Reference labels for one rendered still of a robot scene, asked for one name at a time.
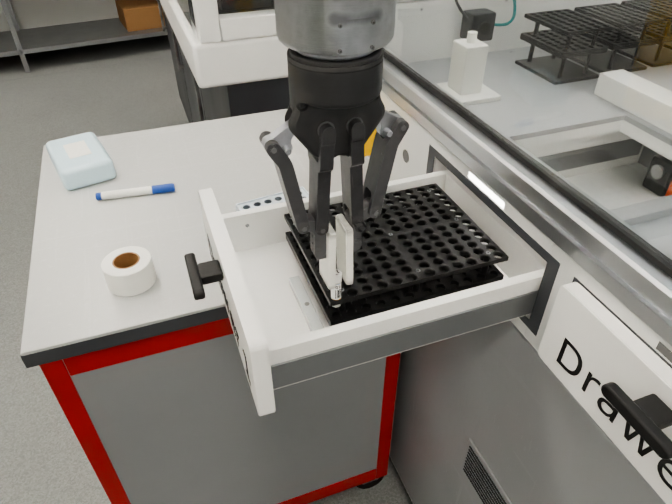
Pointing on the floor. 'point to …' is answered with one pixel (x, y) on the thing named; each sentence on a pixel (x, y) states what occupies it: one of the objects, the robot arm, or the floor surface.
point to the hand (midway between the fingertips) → (336, 252)
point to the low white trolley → (185, 336)
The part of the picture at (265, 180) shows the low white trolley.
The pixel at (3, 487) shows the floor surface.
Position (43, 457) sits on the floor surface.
